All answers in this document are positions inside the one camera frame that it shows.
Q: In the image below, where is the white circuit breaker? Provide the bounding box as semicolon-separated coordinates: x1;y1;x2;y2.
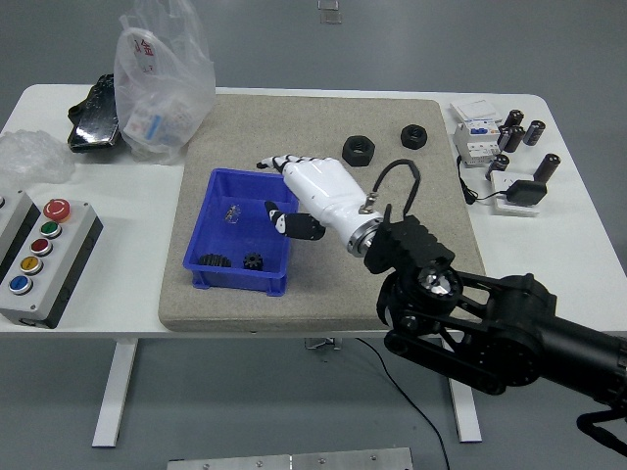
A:
451;120;506;170

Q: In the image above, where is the white power socket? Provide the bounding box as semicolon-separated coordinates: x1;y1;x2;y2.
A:
489;169;542;217

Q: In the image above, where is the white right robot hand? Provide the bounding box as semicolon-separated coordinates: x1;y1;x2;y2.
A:
254;154;384;242

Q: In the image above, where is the white and blue carton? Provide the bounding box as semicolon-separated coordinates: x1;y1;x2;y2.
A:
124;105;167;144

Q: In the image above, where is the white table leg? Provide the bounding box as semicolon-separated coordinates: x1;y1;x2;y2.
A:
91;337;141;448
440;336;483;445

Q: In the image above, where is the clear bubble wrap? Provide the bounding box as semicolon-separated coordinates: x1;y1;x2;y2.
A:
0;128;77;185

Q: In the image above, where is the blue plastic box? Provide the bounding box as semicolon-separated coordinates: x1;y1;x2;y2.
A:
181;167;301;299

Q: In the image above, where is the black adapter cord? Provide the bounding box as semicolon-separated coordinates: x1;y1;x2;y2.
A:
455;156;510;205

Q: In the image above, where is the black power adapter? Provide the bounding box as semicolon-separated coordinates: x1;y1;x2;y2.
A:
506;179;549;208

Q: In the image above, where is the silver metal plate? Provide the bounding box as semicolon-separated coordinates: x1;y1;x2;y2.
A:
167;446;413;470

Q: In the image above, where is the metal under-table bracket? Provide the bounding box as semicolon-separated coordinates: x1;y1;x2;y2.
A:
303;336;344;352

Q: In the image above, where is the black pouch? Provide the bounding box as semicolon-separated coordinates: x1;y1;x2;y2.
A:
67;72;123;154

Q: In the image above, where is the small black hex nut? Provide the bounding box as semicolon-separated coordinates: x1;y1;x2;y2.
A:
400;123;431;149

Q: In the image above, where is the clear plastic bag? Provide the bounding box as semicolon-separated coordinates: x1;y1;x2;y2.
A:
114;0;217;165

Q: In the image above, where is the large black hex nut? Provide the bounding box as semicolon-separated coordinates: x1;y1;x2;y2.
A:
341;135;377;168

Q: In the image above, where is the grey-brown mat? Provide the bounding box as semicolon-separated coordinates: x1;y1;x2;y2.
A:
157;93;487;334

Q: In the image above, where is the metal floor fixture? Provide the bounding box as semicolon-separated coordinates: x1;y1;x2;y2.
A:
316;0;344;24

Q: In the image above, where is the black floor cable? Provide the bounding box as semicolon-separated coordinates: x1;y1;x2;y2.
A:
355;336;451;470

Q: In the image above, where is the grey push-button control box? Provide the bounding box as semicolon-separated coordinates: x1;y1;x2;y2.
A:
0;198;105;330

